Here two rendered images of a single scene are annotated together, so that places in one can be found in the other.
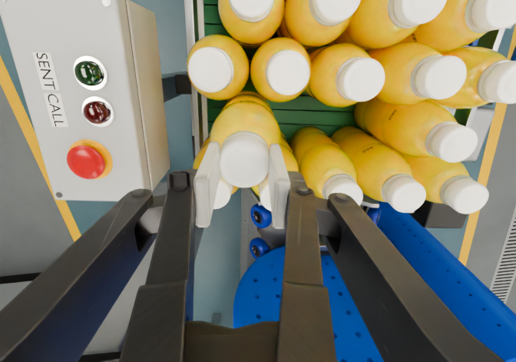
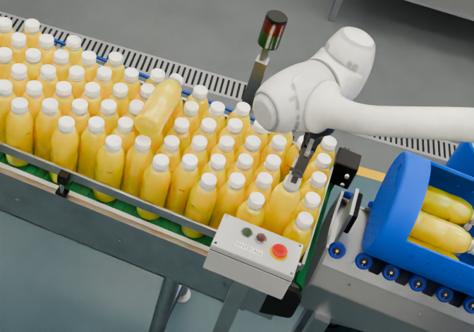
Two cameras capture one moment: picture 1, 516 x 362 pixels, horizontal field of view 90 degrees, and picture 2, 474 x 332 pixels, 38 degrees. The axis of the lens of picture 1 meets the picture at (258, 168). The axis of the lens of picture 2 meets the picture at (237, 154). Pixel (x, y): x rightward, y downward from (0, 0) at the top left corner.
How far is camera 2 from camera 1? 1.54 m
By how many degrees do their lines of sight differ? 48
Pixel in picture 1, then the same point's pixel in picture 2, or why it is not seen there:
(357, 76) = (271, 161)
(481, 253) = not seen: outside the picture
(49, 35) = (231, 237)
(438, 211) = (348, 162)
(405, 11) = (256, 145)
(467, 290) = not seen: hidden behind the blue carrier
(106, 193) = (295, 256)
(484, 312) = (453, 161)
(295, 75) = (266, 176)
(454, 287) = not seen: hidden behind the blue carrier
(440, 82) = (280, 142)
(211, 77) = (259, 198)
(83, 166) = (281, 250)
